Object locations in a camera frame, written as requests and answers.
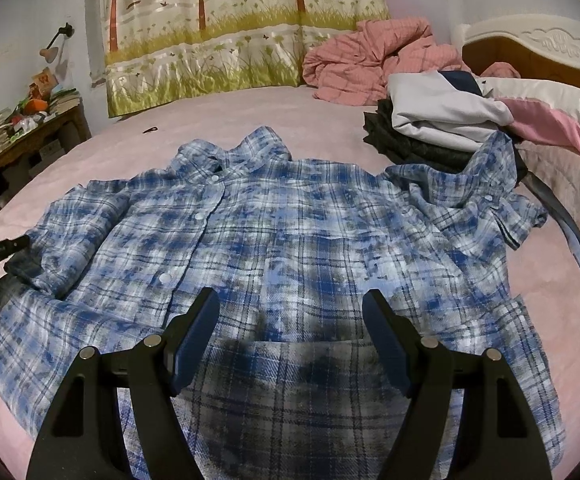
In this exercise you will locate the white carved wooden headboard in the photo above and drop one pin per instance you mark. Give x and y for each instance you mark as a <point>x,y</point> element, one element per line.
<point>545,35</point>

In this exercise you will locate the brown printed box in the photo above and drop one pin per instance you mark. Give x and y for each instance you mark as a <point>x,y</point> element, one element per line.
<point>44,81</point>

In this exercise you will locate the dark hair clip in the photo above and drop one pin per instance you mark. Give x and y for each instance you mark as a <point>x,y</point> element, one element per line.
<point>151,129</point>

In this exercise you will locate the blue-grey garment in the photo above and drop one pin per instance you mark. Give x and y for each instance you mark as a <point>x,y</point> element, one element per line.
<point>577,245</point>

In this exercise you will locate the orange plush toy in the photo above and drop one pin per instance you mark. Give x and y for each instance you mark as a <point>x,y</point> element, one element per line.
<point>37,105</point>

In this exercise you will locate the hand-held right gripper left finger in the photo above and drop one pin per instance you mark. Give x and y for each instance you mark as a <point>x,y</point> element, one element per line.
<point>190,345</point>

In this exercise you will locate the pink checked quilt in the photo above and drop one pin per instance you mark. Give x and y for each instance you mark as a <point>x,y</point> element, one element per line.
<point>360,65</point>

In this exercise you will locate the tree print curtain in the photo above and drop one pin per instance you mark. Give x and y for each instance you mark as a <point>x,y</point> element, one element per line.
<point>220,35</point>

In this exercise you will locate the pink cloth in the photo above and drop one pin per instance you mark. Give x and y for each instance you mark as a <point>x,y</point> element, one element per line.
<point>560,130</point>

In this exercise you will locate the dark grey folded pants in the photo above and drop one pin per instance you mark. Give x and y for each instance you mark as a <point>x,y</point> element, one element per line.
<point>420,152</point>

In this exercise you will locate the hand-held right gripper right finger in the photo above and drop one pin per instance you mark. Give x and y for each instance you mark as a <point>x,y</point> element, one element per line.
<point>387,345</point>

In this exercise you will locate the white flower print pillow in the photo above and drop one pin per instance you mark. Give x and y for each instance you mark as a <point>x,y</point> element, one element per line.
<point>560,97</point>

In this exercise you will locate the stack of books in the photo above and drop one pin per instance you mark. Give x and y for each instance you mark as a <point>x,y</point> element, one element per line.
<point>65,100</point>

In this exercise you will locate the brown wooden nightstand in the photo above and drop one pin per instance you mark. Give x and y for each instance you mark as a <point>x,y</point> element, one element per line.
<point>35,135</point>

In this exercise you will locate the blue plaid shirt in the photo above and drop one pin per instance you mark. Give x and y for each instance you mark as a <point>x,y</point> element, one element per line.
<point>295,235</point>

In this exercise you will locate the white and navy garment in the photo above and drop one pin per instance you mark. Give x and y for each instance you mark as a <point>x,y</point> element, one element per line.
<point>435,110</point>

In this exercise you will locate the black desk lamp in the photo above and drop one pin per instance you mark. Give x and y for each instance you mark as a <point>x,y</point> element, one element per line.
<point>50,52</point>

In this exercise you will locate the dusty pink pillow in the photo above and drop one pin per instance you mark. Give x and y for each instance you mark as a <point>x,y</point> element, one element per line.
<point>570,200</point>

